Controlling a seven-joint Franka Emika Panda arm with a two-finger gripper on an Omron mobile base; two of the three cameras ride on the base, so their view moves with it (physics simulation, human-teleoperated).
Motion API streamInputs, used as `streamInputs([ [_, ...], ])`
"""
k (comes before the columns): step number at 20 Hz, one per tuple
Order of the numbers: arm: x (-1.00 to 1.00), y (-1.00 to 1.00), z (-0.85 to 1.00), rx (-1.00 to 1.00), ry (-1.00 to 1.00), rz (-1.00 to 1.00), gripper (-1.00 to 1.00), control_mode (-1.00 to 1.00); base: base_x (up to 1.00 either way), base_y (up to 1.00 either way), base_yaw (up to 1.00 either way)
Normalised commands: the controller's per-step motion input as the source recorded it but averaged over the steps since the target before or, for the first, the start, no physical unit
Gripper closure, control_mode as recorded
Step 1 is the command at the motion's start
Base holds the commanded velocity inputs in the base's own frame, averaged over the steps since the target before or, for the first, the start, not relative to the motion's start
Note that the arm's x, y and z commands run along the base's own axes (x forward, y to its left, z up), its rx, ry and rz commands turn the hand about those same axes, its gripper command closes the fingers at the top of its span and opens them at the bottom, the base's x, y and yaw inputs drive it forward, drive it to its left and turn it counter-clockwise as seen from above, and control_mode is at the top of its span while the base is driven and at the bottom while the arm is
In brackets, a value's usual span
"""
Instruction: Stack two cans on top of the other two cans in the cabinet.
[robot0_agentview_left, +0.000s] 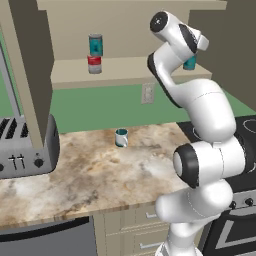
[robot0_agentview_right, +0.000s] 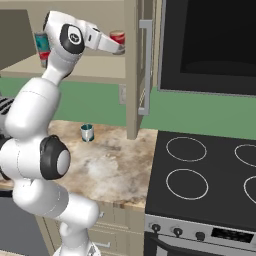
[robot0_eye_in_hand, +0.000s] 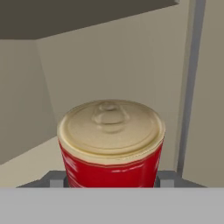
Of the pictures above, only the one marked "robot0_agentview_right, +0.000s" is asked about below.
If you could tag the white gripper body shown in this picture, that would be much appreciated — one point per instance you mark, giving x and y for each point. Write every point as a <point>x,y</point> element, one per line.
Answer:
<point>109,43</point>

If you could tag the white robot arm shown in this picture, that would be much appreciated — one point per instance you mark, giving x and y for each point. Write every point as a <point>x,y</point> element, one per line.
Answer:
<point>33,110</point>

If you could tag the beige cabinet door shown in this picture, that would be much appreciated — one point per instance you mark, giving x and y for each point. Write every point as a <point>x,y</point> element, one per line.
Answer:
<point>132,83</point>

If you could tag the brown cabinet door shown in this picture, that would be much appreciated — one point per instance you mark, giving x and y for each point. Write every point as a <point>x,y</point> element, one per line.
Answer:
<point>15,36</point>

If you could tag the teal and red can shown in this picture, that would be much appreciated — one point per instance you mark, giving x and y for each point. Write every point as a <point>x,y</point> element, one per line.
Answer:
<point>41,43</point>

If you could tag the teal and silver can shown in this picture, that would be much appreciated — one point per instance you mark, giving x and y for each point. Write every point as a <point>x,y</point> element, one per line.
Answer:
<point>87,133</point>

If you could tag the black microwave oven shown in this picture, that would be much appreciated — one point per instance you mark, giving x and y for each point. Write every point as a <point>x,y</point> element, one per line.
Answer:
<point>213,40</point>

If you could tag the black white striped object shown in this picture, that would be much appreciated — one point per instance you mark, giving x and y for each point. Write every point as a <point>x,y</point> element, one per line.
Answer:
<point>5,105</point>

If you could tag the black stove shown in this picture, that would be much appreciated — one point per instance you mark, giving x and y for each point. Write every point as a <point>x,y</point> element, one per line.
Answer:
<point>200,186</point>

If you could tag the beige drawer front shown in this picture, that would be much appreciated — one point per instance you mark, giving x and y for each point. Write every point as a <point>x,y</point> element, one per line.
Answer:
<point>120,243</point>
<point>123,216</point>

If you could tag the black stove knob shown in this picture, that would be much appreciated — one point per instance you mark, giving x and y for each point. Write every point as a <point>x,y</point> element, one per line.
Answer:
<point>155,228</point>
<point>178,232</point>
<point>200,236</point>

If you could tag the dark grey dishwasher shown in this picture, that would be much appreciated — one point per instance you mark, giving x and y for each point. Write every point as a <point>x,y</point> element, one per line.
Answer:
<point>16,230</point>

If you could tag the beige wall cabinet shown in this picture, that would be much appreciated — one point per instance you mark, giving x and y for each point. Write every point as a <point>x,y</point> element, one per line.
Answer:
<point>100,66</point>

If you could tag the white wall outlet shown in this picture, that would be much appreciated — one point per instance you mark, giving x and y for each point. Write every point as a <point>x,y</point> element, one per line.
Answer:
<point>122,94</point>

